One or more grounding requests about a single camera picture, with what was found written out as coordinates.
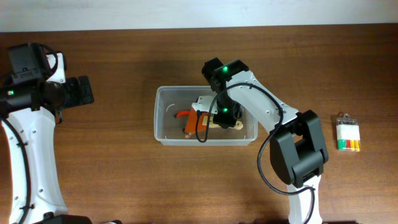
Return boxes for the clear plastic container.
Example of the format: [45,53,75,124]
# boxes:
[154,86,258,146]

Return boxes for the clear pack of coloured markers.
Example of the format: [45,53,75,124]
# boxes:
[336,114,361,152]

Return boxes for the red scraper wooden handle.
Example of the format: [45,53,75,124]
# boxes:
[182,109,244,135]

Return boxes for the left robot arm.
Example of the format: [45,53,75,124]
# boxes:
[1,43,95,223]

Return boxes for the orange socket bit rail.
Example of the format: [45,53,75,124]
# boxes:
[185,133,193,139]

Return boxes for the red handled cutting pliers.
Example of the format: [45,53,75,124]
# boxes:
[174,110,190,118]

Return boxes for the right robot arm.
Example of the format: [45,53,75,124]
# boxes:
[201,58,329,223]

